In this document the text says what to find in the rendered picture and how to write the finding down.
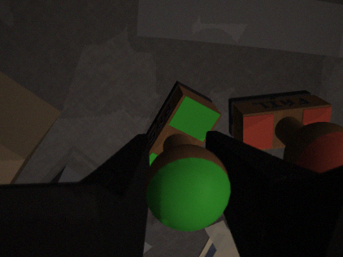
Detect shallow grey tray with dark red lining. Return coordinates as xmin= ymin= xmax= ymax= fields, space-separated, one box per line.
xmin=51 ymin=165 xmax=153 ymax=254

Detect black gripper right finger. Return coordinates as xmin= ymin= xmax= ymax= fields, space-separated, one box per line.
xmin=206 ymin=131 xmax=343 ymax=257

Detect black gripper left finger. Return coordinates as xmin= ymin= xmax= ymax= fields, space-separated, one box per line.
xmin=0 ymin=134 xmax=150 ymax=257

